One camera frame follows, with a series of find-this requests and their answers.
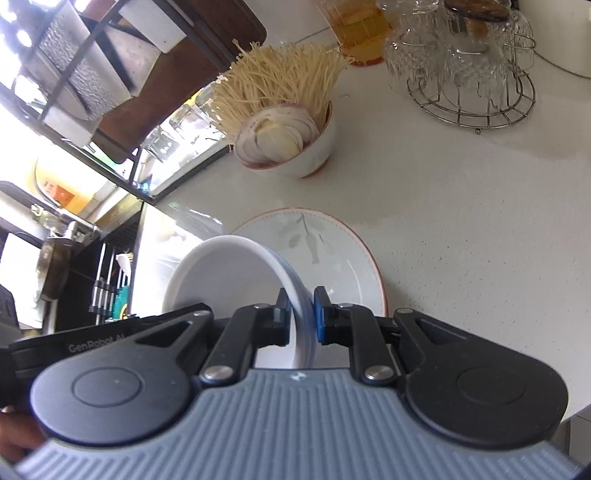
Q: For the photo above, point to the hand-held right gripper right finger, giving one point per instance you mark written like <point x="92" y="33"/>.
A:
<point x="320" y="318"/>

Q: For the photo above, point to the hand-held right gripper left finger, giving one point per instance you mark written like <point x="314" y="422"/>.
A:
<point x="282" y="318"/>

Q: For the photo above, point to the large leaf print ceramic plate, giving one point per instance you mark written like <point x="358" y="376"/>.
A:
<point x="341" y="258"/>

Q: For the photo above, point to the white ceramic bowl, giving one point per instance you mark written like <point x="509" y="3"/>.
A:
<point x="221" y="272"/>

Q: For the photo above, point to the person's left hand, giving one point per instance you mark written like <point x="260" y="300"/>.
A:
<point x="16" y="434"/>

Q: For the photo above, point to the sink drying rack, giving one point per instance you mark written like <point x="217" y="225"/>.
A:
<point x="108" y="290"/>

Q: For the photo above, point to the steel pot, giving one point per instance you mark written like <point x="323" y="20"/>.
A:
<point x="55" y="272"/>

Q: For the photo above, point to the white spoon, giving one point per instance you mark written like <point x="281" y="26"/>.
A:
<point x="123" y="263"/>

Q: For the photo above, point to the tall chrome faucet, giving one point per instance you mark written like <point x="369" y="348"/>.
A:
<point x="69" y="228"/>

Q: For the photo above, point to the yellow detergent bottle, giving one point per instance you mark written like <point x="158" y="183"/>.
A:
<point x="64" y="184"/>

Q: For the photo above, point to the white bowl with red rim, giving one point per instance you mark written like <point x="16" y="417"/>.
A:
<point x="304" y="157"/>

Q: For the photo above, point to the garlic head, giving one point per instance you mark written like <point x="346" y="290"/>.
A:
<point x="277" y="136"/>

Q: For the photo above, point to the drain tray with glasses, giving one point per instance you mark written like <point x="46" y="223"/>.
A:
<point x="184" y="138"/>

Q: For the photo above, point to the black metal knife rack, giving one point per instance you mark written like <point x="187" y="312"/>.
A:
<point x="60" y="124"/>

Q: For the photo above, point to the dark wooden cutting board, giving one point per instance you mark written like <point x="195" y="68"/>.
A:
<point x="184" y="69"/>

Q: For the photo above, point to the hammered steel cleaver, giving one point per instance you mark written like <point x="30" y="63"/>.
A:
<point x="87" y="74"/>

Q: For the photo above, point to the red lid jar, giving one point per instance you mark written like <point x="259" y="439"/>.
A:
<point x="358" y="32"/>

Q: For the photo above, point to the set of patterned glass cups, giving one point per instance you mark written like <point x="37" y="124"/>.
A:
<point x="443" y="55"/>

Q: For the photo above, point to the glass jug with wooden lid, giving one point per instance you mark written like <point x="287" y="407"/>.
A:
<point x="475" y="9"/>

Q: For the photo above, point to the white electric cooking pot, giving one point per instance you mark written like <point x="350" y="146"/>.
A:
<point x="563" y="32"/>

